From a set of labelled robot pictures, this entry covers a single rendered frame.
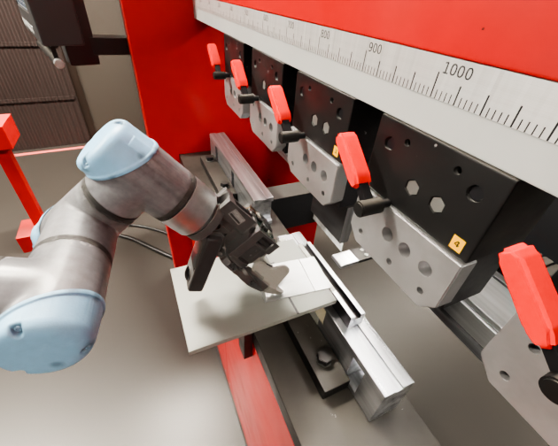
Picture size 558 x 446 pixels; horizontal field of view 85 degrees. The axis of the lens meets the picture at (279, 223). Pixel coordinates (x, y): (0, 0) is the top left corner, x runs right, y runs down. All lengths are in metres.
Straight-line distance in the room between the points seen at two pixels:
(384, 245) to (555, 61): 0.22
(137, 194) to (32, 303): 0.14
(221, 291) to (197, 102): 0.86
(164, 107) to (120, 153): 0.91
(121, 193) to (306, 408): 0.45
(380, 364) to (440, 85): 0.42
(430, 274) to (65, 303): 0.34
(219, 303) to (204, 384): 1.06
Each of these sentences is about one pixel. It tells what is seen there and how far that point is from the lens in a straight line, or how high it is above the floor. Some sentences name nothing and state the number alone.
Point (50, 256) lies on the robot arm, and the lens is 0.35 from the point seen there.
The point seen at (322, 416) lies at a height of 0.87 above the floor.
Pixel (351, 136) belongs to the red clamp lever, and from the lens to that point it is 0.35.
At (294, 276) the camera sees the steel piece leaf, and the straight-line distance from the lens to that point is 0.59.
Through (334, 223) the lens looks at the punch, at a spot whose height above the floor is 1.13.
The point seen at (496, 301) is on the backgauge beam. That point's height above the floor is 0.98.
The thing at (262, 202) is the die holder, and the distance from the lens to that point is 0.85.
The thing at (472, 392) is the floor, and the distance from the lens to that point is 1.87.
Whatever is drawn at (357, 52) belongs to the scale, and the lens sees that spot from 0.40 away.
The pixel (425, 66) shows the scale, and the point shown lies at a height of 1.39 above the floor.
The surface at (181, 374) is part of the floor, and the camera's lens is 1.62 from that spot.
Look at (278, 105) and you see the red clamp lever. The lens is 0.50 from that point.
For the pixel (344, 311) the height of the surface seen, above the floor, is 0.99.
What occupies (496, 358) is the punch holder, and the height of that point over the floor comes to 1.20.
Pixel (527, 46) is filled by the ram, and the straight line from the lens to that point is 0.28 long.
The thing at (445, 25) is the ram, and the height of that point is 1.42.
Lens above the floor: 1.44
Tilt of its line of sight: 38 degrees down
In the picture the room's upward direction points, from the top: 5 degrees clockwise
